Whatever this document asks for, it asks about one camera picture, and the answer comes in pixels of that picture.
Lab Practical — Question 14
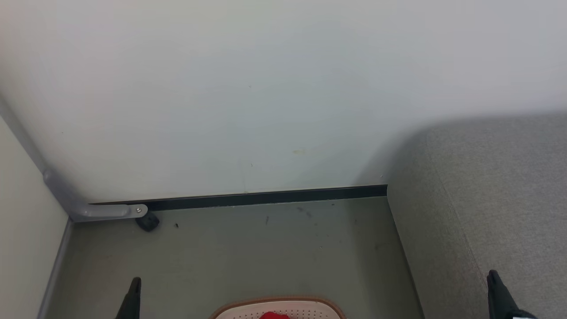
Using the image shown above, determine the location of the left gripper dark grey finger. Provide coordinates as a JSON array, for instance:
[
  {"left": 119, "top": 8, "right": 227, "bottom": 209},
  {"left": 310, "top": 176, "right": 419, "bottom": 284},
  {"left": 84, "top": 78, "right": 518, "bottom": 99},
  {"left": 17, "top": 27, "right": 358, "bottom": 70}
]
[{"left": 116, "top": 277, "right": 142, "bottom": 319}]

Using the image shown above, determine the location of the grey fabric sofa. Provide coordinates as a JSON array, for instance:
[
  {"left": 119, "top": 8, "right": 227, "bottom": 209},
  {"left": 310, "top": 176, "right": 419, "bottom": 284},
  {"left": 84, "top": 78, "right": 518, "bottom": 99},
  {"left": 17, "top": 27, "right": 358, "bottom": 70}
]
[{"left": 387, "top": 113, "right": 567, "bottom": 319}]

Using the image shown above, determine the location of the black door stopper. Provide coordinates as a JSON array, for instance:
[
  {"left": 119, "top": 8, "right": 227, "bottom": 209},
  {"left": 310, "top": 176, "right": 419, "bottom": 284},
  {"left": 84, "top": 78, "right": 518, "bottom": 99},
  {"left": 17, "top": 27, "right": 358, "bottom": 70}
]
[{"left": 135, "top": 212, "right": 160, "bottom": 232}]

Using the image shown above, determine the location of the cream perforated laundry basket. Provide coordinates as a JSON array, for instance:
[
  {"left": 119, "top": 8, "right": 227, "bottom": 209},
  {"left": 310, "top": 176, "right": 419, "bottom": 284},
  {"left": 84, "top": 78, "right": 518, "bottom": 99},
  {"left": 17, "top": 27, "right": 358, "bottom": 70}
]
[{"left": 208, "top": 296, "right": 348, "bottom": 319}]

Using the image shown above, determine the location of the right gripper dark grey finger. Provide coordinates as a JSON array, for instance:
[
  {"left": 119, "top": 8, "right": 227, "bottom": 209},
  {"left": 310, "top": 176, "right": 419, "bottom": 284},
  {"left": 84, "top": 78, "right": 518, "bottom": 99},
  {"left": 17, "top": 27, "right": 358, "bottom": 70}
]
[{"left": 486, "top": 269, "right": 539, "bottom": 319}]

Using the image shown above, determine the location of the black baseboard strip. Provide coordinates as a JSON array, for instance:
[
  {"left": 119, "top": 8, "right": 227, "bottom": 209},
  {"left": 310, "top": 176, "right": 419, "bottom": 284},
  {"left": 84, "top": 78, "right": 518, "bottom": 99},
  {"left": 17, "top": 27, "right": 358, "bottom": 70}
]
[{"left": 89, "top": 185, "right": 388, "bottom": 211}]

